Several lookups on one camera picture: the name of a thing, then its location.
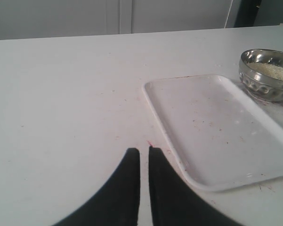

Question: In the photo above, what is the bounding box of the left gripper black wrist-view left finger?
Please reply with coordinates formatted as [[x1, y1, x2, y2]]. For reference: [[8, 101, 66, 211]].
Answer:
[[56, 148, 140, 226]]

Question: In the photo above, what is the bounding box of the steel bowl of rice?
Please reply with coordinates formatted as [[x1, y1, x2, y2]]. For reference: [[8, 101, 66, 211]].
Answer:
[[239, 49, 283, 102]]

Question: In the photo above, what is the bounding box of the white rectangular plastic tray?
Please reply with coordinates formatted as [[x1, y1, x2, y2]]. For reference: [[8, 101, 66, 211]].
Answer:
[[143, 74, 283, 192]]

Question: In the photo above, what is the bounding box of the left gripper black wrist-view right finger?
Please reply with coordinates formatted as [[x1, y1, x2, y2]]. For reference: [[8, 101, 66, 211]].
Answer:
[[148, 146, 239, 226]]

